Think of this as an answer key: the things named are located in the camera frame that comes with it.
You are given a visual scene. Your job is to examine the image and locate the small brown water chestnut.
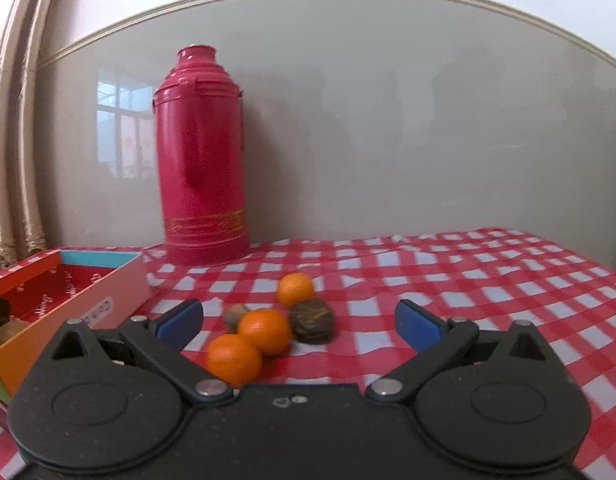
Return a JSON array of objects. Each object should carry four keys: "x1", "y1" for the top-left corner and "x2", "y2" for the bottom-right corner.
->
[{"x1": 222, "y1": 304, "x2": 249, "y2": 334}]

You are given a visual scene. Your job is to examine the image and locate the orange mandarin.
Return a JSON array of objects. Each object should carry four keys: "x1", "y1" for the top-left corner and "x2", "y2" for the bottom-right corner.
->
[
  {"x1": 237, "y1": 309, "x2": 293, "y2": 356},
  {"x1": 205, "y1": 334, "x2": 262, "y2": 388},
  {"x1": 276, "y1": 272, "x2": 315, "y2": 308}
]

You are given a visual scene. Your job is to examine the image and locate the upper middle orange mandarin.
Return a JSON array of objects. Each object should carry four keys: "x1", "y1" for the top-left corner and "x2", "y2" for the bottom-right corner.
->
[{"x1": 237, "y1": 309, "x2": 293, "y2": 356}]

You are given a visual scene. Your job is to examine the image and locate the colourful cardboard box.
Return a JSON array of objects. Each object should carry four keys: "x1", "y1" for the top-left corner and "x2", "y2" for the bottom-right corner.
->
[{"x1": 0, "y1": 249, "x2": 151, "y2": 403}]

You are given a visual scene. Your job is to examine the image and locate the far dark water chestnut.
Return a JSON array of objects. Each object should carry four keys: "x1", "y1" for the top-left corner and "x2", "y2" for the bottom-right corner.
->
[{"x1": 288, "y1": 298, "x2": 335, "y2": 344}]

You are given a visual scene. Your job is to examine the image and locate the farthest orange mandarin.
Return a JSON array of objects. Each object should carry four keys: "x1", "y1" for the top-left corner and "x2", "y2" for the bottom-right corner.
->
[{"x1": 276, "y1": 272, "x2": 315, "y2": 308}]

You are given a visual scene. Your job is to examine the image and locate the red checkered tablecloth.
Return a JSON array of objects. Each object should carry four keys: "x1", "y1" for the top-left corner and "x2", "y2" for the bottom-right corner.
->
[{"x1": 143, "y1": 229, "x2": 616, "y2": 479}]

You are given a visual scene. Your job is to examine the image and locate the large brown kiwi fruit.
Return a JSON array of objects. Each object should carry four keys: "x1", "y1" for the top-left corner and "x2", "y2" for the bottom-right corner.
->
[{"x1": 0, "y1": 318, "x2": 28, "y2": 346}]

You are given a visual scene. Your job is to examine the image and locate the beige curtain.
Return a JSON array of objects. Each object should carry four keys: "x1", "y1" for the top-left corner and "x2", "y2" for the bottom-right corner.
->
[{"x1": 0, "y1": 0, "x2": 52, "y2": 270}]

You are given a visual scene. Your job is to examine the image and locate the red thermos flask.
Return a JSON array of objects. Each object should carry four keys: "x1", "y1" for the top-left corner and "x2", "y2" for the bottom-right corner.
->
[{"x1": 153, "y1": 46, "x2": 249, "y2": 266}]

